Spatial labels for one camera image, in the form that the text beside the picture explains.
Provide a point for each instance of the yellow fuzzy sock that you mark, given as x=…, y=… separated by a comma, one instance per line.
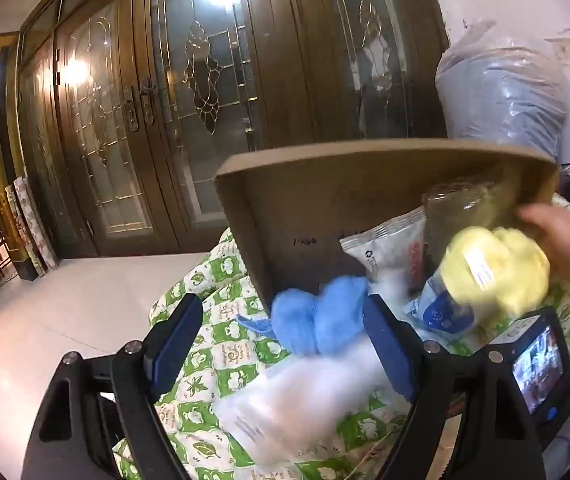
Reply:
x=515, y=270

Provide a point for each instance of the blue fuzzy sock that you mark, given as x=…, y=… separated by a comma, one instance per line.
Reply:
x=305, y=320

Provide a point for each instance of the blue and white packet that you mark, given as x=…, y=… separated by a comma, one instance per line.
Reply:
x=440, y=310

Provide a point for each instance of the clear plastic bag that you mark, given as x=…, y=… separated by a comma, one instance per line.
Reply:
x=285, y=400

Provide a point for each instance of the golden wooden frame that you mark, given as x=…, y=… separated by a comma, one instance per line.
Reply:
x=0, y=110

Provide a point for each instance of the person's right hand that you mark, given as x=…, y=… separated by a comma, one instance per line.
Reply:
x=565, y=245

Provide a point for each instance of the green and white patterned blanket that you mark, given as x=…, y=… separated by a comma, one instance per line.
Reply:
x=215, y=360

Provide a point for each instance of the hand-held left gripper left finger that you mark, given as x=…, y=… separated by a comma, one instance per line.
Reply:
x=175, y=341

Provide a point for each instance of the leaning patterned panels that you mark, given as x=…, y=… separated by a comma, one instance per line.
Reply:
x=30, y=230

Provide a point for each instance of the wooden glass cabinet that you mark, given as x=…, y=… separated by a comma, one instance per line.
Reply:
x=190, y=110

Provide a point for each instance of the plastic-wrapped bundle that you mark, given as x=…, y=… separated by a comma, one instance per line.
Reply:
x=505, y=90

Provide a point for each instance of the brown cardboard box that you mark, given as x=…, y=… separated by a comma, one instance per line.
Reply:
x=315, y=200

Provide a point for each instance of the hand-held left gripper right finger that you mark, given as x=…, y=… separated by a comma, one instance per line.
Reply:
x=390, y=350

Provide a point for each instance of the white packet with red label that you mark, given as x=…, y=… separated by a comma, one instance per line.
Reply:
x=390, y=245

